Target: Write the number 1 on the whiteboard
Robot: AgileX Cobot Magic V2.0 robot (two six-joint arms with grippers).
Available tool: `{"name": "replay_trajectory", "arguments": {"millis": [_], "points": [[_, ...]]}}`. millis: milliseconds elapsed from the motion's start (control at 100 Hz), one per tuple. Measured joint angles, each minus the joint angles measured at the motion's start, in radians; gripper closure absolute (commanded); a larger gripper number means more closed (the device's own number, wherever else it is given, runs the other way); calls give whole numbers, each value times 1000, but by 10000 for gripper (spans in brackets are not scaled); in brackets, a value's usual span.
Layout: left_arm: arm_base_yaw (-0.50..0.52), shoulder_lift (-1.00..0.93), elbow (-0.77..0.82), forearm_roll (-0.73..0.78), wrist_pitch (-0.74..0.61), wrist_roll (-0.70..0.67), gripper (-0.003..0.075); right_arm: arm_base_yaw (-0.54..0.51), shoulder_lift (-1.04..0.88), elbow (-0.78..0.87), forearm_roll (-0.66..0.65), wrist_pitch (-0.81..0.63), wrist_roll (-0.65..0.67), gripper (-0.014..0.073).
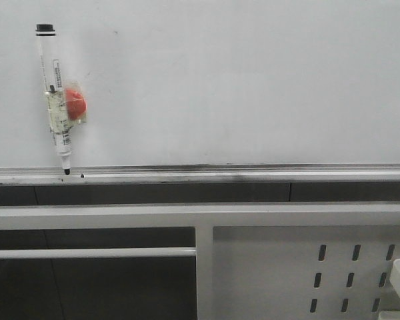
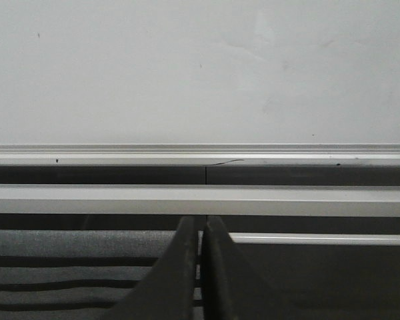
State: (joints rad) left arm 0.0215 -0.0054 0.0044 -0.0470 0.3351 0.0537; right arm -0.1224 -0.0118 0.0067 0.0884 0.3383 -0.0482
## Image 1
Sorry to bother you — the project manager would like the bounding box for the red round magnet taped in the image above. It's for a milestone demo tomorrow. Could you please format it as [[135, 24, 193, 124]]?
[[64, 81, 87, 125]]

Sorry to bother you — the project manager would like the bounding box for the white whiteboard marker black tip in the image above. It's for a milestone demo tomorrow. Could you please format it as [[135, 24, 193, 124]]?
[[35, 23, 72, 175]]

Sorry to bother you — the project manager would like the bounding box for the white whiteboard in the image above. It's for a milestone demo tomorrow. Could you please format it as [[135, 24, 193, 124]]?
[[0, 1, 400, 167]]

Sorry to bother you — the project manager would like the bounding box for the white metal perforated frame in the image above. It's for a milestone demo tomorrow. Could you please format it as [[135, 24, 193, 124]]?
[[0, 203, 400, 319]]

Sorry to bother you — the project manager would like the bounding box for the aluminium whiteboard tray rail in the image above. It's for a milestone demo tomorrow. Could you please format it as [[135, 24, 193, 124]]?
[[0, 164, 400, 186]]

